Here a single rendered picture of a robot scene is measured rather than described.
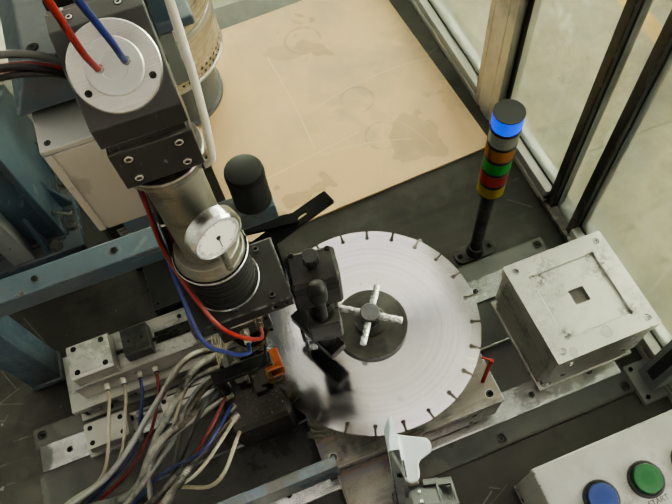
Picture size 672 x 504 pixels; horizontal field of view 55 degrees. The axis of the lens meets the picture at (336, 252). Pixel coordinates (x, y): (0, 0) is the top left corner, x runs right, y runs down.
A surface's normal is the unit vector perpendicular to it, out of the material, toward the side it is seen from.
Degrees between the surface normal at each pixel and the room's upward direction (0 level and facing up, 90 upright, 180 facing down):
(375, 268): 0
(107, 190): 90
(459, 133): 0
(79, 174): 90
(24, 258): 90
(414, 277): 0
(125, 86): 45
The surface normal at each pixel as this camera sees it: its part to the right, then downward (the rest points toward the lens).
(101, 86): 0.20, 0.24
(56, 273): -0.07, -0.48
